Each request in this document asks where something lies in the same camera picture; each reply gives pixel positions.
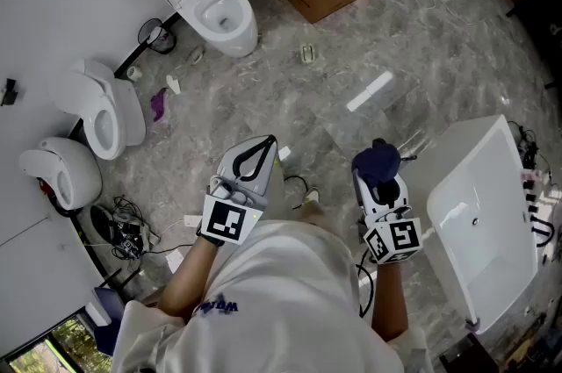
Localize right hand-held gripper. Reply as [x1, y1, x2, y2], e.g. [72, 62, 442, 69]
[353, 169, 425, 265]

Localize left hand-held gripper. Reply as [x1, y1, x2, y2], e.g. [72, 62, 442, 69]
[196, 134, 281, 247]

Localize dark blue cloth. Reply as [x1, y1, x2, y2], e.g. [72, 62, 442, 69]
[350, 138, 403, 190]

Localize person's left forearm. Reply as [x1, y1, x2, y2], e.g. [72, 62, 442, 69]
[155, 235, 223, 319]

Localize person's right forearm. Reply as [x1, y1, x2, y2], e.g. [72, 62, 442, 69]
[371, 261, 410, 342]

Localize small green-white floor item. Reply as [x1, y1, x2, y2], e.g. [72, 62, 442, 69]
[299, 42, 319, 65]

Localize white toilet with rounded tank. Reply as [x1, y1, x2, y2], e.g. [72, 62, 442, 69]
[51, 58, 148, 161]

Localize small rounded white toilet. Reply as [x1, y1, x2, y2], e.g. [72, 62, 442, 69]
[18, 137, 104, 212]

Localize person's beige trousers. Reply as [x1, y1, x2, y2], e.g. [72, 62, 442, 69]
[262, 142, 328, 227]

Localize white freestanding basin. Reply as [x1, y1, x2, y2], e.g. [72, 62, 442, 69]
[426, 115, 539, 335]

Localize purple cloth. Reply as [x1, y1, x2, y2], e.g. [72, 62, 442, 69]
[150, 88, 170, 123]

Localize white paper sheet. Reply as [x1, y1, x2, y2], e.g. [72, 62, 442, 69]
[165, 248, 184, 274]

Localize person's white shirt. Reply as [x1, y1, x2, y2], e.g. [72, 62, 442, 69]
[112, 219, 436, 373]

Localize black faucet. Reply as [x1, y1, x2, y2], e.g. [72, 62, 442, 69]
[529, 215, 555, 248]

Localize low window with greenery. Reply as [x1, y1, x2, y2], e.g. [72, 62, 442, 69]
[0, 309, 115, 373]

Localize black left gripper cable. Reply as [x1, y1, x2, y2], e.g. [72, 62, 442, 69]
[283, 176, 309, 211]

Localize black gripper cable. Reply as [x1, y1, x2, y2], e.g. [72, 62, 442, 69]
[283, 176, 309, 211]
[357, 247, 376, 319]

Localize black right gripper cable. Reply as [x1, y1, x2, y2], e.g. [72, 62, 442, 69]
[357, 247, 376, 319]

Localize tangle of black cables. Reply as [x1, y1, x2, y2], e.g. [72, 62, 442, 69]
[90, 195, 162, 262]

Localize black wire basket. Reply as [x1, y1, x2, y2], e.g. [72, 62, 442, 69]
[137, 18, 177, 55]

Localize black wall bracket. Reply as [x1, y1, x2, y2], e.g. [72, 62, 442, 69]
[0, 77, 18, 107]

